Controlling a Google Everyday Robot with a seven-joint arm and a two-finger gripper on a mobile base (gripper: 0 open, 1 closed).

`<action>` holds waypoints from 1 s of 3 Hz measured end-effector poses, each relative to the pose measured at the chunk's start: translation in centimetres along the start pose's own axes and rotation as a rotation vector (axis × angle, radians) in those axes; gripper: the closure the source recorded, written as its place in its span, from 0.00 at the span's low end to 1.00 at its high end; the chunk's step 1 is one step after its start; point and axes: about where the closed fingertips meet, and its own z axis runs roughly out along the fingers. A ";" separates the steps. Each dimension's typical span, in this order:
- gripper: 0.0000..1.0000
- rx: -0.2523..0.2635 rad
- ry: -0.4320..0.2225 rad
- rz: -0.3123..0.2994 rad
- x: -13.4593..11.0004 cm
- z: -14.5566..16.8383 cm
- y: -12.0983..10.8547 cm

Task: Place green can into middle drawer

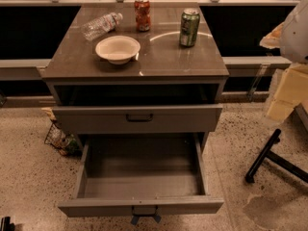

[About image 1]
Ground clear plastic water bottle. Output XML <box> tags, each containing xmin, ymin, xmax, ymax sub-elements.
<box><xmin>81</xmin><ymin>13</ymin><xmax>123</xmax><ymax>41</ymax></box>

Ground grey upper drawer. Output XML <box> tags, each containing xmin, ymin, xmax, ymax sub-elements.
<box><xmin>53</xmin><ymin>104</ymin><xmax>222</xmax><ymax>135</ymax></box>

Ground orange soda can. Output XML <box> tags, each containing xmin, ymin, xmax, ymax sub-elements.
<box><xmin>134</xmin><ymin>0</ymin><xmax>151</xmax><ymax>32</ymax></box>

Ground white paper bowl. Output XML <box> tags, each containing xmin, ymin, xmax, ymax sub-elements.
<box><xmin>95</xmin><ymin>36</ymin><xmax>141</xmax><ymax>64</ymax></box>

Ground open grey lower drawer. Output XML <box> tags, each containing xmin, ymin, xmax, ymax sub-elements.
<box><xmin>59</xmin><ymin>133</ymin><xmax>223</xmax><ymax>224</ymax></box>

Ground black chair base leg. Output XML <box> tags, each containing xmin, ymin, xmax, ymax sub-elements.
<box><xmin>244</xmin><ymin>129</ymin><xmax>308</xmax><ymax>183</ymax></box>

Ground green soda can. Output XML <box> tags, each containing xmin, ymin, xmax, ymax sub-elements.
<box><xmin>179</xmin><ymin>8</ymin><xmax>200</xmax><ymax>47</ymax></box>

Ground black object bottom left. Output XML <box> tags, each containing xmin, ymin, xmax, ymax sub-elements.
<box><xmin>0</xmin><ymin>217</ymin><xmax>15</xmax><ymax>231</ymax></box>

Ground grey drawer cabinet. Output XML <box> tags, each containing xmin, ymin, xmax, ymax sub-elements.
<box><xmin>42</xmin><ymin>7</ymin><xmax>229</xmax><ymax>146</ymax></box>

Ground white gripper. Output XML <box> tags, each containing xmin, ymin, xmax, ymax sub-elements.
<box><xmin>259</xmin><ymin>23</ymin><xmax>308</xmax><ymax>122</ymax></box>

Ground wire basket with items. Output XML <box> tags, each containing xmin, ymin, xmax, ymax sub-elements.
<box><xmin>42</xmin><ymin>107</ymin><xmax>82</xmax><ymax>156</ymax></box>

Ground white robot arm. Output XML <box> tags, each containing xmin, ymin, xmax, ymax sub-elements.
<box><xmin>260</xmin><ymin>0</ymin><xmax>308</xmax><ymax>122</ymax></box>

